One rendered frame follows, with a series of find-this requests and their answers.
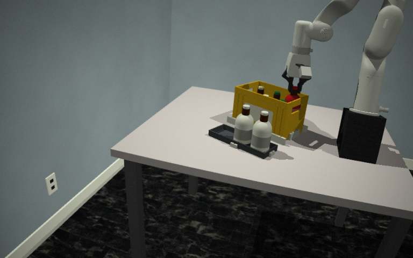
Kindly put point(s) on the red bottle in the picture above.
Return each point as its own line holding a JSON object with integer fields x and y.
{"x": 293, "y": 96}

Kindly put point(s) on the yellow crate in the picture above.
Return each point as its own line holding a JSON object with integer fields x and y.
{"x": 280, "y": 116}

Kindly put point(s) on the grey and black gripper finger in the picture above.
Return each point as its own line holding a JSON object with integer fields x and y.
{"x": 290, "y": 80}
{"x": 301, "y": 82}

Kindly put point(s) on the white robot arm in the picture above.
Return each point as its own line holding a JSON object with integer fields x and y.
{"x": 387, "y": 26}

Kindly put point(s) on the white bottle with grey label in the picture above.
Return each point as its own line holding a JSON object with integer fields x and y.
{"x": 262, "y": 132}
{"x": 244, "y": 126}

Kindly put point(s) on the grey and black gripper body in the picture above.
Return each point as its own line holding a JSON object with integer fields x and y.
{"x": 292, "y": 60}

